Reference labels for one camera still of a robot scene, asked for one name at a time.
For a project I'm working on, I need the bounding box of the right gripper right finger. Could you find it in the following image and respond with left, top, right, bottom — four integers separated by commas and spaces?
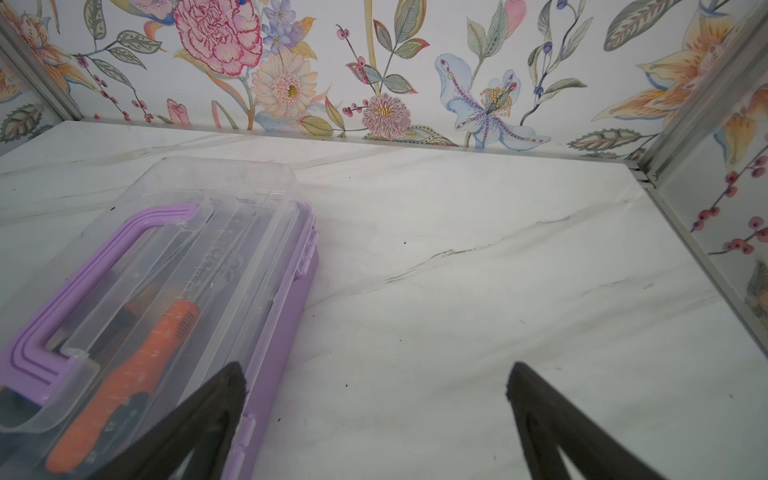
506, 362, 662, 479

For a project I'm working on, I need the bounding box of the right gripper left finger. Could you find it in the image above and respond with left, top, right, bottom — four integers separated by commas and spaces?
90, 362, 247, 480

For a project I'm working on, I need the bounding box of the purple plastic tool box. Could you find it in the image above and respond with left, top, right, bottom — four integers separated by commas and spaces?
1, 157, 318, 479

